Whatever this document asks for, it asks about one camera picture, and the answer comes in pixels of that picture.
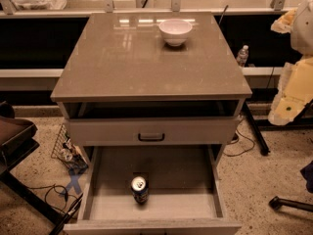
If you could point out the grey drawer cabinet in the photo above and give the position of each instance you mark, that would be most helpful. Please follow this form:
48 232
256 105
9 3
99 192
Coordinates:
122 68

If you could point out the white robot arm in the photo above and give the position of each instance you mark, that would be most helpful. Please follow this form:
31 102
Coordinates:
295 88

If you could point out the black chair leg caster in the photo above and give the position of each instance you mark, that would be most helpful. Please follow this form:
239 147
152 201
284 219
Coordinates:
276 203

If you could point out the dark chair at left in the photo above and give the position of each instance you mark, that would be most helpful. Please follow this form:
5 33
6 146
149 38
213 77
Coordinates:
16 143

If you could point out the wire basket with items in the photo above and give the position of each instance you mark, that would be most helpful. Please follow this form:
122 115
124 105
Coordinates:
67 153

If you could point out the clear plastic water bottle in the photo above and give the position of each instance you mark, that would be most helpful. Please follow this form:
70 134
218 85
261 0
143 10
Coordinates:
242 56

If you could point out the white ceramic bowl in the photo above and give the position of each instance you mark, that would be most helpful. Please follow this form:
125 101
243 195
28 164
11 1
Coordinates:
175 31

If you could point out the blue pepsi can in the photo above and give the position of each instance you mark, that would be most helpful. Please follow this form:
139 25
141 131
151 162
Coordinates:
140 189

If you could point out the closed drawer with handle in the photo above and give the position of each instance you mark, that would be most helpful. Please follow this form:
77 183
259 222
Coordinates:
151 131

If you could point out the open lower drawer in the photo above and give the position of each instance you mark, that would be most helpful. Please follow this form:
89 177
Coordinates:
184 196

